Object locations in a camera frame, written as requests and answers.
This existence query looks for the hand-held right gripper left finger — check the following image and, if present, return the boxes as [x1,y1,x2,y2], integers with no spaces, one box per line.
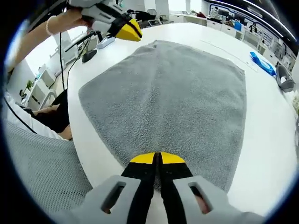
[49,152,157,224]

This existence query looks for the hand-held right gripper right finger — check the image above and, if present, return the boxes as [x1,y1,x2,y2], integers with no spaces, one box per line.
[159,151,268,224]

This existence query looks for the grey towel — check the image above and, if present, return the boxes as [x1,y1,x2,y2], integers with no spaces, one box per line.
[78,39,248,193]

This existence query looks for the person's left hand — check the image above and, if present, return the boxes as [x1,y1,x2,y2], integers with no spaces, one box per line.
[54,10,94,33]

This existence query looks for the white power strip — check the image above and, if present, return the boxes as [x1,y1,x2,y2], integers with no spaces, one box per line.
[96,36,115,49]

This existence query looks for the white office chair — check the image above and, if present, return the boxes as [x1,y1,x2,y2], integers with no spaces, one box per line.
[147,8,164,26]

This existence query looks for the black oval stand base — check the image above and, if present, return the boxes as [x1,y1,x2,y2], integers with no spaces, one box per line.
[81,49,98,63]

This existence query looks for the white shelf unit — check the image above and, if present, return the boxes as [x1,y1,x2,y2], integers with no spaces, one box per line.
[28,67,59,110]

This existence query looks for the grey mesh chair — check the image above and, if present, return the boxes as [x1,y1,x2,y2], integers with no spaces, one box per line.
[4,121,94,217]

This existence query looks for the person's black trousers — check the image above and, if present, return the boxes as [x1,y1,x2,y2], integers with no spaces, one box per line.
[35,90,71,133]

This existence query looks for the white flat strip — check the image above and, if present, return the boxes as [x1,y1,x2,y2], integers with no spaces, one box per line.
[199,39,259,73]

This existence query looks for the blue wipes packet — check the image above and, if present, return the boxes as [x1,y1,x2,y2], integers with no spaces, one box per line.
[249,51,277,77]

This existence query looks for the person's white shirt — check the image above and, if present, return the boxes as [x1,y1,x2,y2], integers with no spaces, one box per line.
[3,92,68,140]

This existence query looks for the white bead bracelet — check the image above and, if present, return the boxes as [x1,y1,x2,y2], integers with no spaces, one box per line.
[45,15,54,36]

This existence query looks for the black cable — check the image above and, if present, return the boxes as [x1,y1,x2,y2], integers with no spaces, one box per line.
[4,97,38,135]
[58,31,71,93]

